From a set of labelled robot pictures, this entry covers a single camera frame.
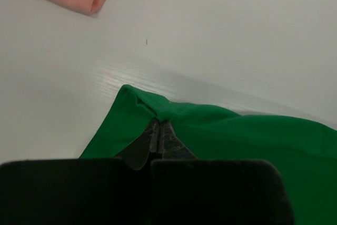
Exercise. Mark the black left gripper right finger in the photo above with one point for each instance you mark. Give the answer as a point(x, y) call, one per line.
point(169, 146)

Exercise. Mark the green t-shirt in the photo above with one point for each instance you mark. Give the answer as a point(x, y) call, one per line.
point(303, 151)

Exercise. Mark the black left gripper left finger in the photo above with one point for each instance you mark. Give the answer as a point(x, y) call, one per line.
point(136, 154)

